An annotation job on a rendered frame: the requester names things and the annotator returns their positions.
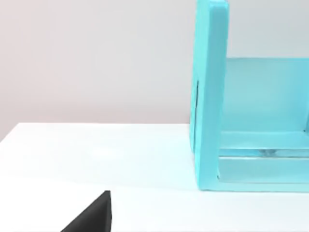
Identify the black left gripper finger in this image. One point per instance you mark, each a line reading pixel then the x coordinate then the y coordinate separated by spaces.
pixel 96 215

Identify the light blue rack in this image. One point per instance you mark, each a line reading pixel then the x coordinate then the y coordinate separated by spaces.
pixel 210 101

